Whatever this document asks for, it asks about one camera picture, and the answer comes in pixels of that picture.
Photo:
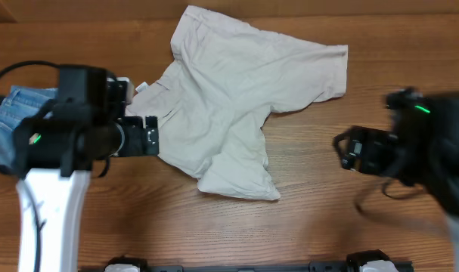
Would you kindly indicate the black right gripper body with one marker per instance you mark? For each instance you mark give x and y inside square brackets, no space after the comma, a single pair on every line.
[355,149]

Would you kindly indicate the blue denim jeans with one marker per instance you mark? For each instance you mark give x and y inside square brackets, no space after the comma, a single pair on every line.
[21,102]

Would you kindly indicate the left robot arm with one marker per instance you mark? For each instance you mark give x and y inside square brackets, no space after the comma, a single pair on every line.
[54,153]

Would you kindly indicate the beige khaki shorts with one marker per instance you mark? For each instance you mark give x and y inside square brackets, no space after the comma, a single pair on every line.
[226,78]

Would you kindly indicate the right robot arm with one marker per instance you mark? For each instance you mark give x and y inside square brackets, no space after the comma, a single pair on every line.
[421,149]

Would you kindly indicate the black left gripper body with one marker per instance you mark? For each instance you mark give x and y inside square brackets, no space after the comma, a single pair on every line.
[131,145]

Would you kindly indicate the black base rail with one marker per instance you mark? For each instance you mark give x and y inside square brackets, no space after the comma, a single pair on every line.
[313,266]

